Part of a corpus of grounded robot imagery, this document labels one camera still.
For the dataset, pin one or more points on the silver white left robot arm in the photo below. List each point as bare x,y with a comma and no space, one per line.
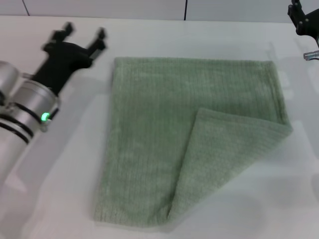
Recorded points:
30,104

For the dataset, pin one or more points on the green terry towel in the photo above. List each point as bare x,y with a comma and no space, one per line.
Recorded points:
149,124

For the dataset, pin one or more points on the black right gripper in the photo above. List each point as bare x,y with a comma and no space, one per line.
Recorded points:
307,25

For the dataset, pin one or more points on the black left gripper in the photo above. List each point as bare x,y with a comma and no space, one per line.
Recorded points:
62,62

